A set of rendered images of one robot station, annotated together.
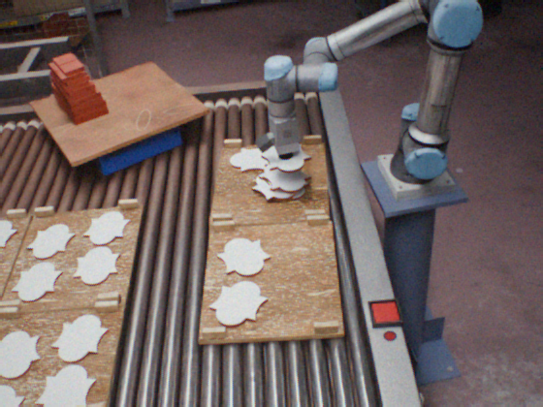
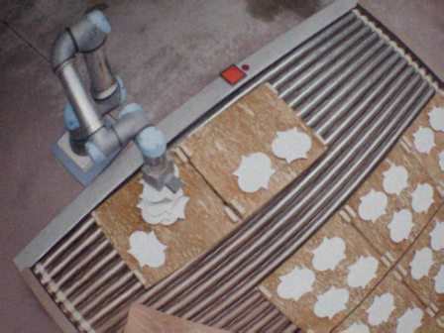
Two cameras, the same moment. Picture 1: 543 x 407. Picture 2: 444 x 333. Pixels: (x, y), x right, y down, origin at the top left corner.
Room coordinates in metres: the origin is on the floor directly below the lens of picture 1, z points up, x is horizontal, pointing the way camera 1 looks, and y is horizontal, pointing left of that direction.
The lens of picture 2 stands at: (1.94, 0.64, 2.96)
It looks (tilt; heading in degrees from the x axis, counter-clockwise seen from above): 66 degrees down; 226
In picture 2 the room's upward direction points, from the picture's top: 1 degrees counter-clockwise
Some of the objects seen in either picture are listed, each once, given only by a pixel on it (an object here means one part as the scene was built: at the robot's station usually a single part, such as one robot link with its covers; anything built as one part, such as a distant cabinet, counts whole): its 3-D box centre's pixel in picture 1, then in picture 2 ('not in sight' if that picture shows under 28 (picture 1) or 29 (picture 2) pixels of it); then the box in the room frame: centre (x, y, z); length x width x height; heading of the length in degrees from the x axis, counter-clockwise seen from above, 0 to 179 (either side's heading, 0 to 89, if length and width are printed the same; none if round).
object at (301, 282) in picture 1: (271, 277); (256, 147); (1.18, 0.01, 0.93); 0.41 x 0.35 x 0.02; 175
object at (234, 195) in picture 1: (271, 181); (160, 220); (1.60, -0.03, 0.93); 0.41 x 0.35 x 0.02; 174
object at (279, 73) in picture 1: (280, 78); (152, 146); (1.53, -0.08, 1.32); 0.09 x 0.08 x 0.11; 81
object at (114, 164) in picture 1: (125, 130); not in sight; (1.94, 0.47, 0.97); 0.31 x 0.31 x 0.10; 28
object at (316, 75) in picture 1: (316, 75); (131, 125); (1.53, -0.18, 1.32); 0.11 x 0.11 x 0.08; 81
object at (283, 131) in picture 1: (275, 129); (163, 173); (1.53, -0.05, 1.16); 0.12 x 0.09 x 0.16; 101
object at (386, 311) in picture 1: (385, 313); (233, 75); (1.02, -0.26, 0.92); 0.06 x 0.06 x 0.01; 88
